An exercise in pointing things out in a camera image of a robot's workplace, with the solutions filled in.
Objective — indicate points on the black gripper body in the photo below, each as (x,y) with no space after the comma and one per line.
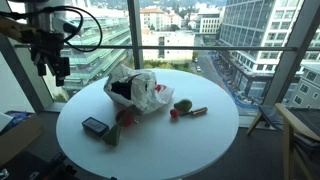
(46,43)

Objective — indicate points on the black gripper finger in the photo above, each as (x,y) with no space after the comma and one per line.
(61,70)
(41,69)

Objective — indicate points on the dark navy cloth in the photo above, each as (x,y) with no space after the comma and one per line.
(121,89)

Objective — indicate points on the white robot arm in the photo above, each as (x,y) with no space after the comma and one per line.
(41,15)

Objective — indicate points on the grey slanted window column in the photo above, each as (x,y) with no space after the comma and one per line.
(293,46)
(20,73)

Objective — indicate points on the blue plastic package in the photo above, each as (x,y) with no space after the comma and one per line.
(20,117)

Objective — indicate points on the small black box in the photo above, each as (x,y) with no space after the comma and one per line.
(95,126)

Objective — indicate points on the brown cardboard box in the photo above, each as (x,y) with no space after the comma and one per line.
(20,140)

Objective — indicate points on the large red ball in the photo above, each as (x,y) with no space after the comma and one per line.
(124,118)

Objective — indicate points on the grey vertical window mullion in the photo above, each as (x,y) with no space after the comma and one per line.
(135,33)

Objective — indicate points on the olive green cloth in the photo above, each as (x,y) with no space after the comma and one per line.
(135,110)

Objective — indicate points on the green pear shaped toy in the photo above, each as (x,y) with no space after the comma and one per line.
(113,136)

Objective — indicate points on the white plastic bag red print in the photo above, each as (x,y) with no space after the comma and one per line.
(143,93)

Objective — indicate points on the black floor equipment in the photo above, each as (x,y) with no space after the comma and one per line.
(56,166)

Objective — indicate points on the small red ball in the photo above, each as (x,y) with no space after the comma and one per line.
(174,113)

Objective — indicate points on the green avocado toy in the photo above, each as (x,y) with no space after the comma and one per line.
(183,105)

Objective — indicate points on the brown tube with dark cap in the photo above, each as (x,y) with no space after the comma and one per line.
(199,111)

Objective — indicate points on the wooden chair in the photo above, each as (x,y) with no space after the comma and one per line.
(291,133)

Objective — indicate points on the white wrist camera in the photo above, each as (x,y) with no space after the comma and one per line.
(68,26)

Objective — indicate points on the grey horizontal window rail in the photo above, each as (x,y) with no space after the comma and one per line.
(200,48)

